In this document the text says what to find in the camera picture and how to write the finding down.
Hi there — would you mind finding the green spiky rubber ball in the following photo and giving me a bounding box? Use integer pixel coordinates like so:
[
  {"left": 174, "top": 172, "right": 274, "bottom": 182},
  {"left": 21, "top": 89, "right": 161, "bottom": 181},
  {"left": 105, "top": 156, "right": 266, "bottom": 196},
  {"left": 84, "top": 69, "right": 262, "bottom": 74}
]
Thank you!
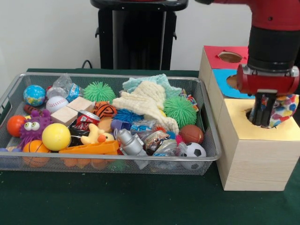
[
  {"left": 83, "top": 81, "right": 117, "bottom": 104},
  {"left": 163, "top": 95, "right": 197, "bottom": 128}
]

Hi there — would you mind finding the red orange ball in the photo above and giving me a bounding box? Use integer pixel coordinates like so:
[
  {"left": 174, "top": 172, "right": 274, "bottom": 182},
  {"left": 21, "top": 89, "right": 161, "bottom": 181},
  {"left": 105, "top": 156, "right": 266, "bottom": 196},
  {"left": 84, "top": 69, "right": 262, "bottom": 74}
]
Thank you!
[{"left": 6, "top": 115, "right": 27, "bottom": 138}]

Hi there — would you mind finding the dark green table cloth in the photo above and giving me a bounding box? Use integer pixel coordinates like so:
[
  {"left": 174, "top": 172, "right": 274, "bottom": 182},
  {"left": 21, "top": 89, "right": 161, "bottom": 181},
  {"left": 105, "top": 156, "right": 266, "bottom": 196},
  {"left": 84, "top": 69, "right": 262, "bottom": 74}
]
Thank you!
[{"left": 0, "top": 67, "right": 300, "bottom": 225}]

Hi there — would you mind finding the colourful knotted rag toy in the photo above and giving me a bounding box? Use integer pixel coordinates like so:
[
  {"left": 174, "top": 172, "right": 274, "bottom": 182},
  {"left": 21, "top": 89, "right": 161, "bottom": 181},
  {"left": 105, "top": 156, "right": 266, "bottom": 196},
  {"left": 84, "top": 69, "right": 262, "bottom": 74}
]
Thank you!
[{"left": 248, "top": 93, "right": 300, "bottom": 129}]

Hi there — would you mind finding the yellow smooth ball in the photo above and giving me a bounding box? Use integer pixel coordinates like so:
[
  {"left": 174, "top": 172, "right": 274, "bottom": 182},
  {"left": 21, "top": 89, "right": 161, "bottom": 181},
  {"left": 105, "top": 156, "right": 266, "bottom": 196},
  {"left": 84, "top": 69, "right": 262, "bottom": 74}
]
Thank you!
[{"left": 41, "top": 123, "right": 72, "bottom": 152}]

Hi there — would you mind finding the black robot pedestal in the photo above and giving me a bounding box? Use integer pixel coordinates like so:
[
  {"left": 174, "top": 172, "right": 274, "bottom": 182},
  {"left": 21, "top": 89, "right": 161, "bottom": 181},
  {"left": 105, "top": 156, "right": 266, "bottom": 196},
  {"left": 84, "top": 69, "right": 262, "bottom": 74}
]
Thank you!
[{"left": 90, "top": 0, "right": 189, "bottom": 70}]

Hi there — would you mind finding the silver mesh bin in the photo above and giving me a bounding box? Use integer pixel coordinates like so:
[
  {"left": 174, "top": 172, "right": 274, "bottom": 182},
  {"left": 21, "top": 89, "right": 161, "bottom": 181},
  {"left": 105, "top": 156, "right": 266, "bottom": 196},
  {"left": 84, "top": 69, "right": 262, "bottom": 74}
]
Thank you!
[{"left": 0, "top": 72, "right": 223, "bottom": 176}]

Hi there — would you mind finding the black and white soccer ball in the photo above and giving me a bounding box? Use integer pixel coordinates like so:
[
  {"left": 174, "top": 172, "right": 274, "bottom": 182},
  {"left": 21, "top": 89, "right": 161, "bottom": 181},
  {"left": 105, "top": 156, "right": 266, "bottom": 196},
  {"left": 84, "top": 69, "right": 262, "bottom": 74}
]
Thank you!
[{"left": 182, "top": 142, "right": 207, "bottom": 162}]

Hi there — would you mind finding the orange toy basketball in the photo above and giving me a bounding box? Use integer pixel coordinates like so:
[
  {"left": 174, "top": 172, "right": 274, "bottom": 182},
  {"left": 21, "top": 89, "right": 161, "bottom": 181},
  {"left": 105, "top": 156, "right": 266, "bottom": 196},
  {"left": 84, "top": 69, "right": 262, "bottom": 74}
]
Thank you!
[{"left": 22, "top": 140, "right": 51, "bottom": 154}]

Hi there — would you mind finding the purple furry monster toy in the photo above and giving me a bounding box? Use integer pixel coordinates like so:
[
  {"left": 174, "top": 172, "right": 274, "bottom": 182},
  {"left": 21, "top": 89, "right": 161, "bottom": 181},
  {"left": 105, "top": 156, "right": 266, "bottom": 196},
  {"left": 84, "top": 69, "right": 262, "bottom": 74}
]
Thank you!
[{"left": 18, "top": 109, "right": 53, "bottom": 147}]

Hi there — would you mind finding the wooden box with three holes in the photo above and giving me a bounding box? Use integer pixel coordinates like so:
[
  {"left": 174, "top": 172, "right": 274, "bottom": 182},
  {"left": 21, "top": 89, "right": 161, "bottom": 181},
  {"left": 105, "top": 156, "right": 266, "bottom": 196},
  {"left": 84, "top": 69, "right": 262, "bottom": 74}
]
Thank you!
[{"left": 198, "top": 45, "right": 300, "bottom": 192}]

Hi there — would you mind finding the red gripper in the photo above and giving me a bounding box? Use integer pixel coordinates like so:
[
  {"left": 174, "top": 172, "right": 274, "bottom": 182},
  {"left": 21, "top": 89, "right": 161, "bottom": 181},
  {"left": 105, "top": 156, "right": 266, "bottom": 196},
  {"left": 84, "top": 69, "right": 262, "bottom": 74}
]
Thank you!
[{"left": 236, "top": 63, "right": 300, "bottom": 128}]

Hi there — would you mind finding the brown toy football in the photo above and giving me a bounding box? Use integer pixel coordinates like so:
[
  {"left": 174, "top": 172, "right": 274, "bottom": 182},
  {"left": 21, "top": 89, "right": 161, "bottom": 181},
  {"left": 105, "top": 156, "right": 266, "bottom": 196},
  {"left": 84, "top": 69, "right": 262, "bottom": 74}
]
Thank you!
[{"left": 179, "top": 124, "right": 204, "bottom": 144}]

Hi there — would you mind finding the light blue cloth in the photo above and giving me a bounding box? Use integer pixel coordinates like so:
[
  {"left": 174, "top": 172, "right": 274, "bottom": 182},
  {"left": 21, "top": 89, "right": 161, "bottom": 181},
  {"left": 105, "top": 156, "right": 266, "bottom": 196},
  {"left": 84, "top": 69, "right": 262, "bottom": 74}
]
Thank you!
[{"left": 122, "top": 74, "right": 183, "bottom": 98}]

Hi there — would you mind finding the cream knitted cloth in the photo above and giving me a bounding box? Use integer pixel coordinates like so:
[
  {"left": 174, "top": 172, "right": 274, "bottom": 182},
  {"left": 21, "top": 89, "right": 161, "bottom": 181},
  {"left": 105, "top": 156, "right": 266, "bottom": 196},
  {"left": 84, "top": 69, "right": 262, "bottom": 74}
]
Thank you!
[{"left": 112, "top": 81, "right": 180, "bottom": 134}]

